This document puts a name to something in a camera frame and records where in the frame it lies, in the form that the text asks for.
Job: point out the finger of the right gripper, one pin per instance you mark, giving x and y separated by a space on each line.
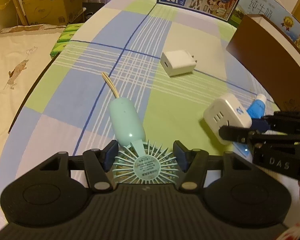
260 124
239 134

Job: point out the mint green handheld fan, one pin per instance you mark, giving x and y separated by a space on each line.
138 161

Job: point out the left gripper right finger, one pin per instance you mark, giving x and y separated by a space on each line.
193 163

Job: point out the brown open cardboard box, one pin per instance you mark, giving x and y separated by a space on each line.
271 57

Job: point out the green tissue packs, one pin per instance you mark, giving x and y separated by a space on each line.
64 38

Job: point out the white usb charger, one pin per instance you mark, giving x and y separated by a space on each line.
177 62

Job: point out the beige bed sheet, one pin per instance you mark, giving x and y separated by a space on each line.
24 53

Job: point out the light blue milk carton box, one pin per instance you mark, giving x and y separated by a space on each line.
272 10

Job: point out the white cube power socket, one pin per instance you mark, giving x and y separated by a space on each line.
226 110

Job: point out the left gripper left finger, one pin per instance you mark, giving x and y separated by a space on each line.
97 164

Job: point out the checkered tablecloth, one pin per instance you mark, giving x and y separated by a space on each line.
69 108

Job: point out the blue ointment tube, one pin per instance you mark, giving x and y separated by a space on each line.
255 110

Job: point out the brown cardboard shipping box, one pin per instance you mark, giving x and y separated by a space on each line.
54 12

